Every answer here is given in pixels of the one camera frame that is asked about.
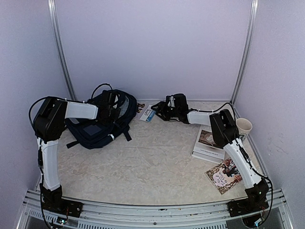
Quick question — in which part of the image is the left aluminium frame post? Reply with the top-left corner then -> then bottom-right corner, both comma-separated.
48,0 -> 77,101

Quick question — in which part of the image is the right aluminium frame post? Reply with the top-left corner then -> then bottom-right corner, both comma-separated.
230,0 -> 259,106

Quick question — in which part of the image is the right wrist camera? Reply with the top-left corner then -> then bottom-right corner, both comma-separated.
166,95 -> 175,107

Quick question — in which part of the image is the white patterned mug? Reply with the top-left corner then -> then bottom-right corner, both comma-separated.
236,118 -> 253,142

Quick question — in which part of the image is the front aluminium rail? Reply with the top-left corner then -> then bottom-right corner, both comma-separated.
16,188 -> 294,229

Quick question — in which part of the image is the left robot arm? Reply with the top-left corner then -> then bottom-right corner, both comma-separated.
30,92 -> 119,218

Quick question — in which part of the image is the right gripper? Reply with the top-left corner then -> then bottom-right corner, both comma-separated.
151,101 -> 179,121

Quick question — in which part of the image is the illustrated floral cover book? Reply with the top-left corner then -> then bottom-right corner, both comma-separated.
205,158 -> 242,195

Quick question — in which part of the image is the coffee cover white book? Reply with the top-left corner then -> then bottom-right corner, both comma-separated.
191,125 -> 225,164

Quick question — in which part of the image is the aluminium frame post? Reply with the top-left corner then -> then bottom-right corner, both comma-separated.
48,0 -> 77,101
230,0 -> 259,106

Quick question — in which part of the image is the navy blue backpack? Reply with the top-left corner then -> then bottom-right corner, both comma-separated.
65,89 -> 137,149

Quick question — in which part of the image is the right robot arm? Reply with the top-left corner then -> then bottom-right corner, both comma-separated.
152,94 -> 273,217

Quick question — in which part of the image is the dog cover book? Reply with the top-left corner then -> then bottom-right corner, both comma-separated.
135,103 -> 155,123

